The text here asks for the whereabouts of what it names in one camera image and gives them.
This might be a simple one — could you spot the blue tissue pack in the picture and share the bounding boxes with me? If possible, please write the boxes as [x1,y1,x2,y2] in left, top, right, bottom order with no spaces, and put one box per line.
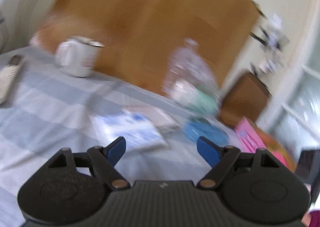
[183,117,229,146]

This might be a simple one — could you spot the white blue wipes pack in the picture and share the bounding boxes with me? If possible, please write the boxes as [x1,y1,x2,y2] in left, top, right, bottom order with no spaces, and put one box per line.
[89,112,169,152]

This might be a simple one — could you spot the white card holder with lanyard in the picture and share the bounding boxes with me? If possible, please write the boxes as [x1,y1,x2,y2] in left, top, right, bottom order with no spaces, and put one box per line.
[121,106,181,134]

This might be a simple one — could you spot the right hand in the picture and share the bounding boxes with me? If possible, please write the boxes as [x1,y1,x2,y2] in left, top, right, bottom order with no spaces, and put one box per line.
[301,210,320,227]

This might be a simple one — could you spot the pink tin box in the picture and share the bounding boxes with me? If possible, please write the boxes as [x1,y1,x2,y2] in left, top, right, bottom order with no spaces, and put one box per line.
[234,117,296,172]

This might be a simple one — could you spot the mint green cup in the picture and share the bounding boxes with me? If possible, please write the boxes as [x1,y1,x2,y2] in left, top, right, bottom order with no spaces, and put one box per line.
[171,80,219,116]

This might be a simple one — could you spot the brown chair back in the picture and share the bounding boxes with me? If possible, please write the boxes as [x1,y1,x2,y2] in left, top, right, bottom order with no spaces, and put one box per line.
[217,72,271,128]

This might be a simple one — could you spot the clear plastic bag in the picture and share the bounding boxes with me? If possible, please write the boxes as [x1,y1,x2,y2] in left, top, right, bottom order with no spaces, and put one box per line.
[162,38,220,113]

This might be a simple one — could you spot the white enamel mug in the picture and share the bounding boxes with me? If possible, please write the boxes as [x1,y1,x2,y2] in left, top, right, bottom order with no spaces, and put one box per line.
[55,35,105,77]

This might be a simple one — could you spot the white remote control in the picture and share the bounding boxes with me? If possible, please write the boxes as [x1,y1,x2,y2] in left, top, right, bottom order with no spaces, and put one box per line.
[0,55,24,105]

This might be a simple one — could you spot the white bulb lamp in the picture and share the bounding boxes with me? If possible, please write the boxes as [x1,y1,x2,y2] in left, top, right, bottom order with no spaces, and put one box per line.
[249,14,290,77]

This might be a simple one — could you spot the wooden headboard panel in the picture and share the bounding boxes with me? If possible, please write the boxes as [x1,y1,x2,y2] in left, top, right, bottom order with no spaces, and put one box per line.
[31,0,259,93]

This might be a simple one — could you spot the white window frame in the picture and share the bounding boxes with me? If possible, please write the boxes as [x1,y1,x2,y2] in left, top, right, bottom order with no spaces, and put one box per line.
[257,4,319,145]

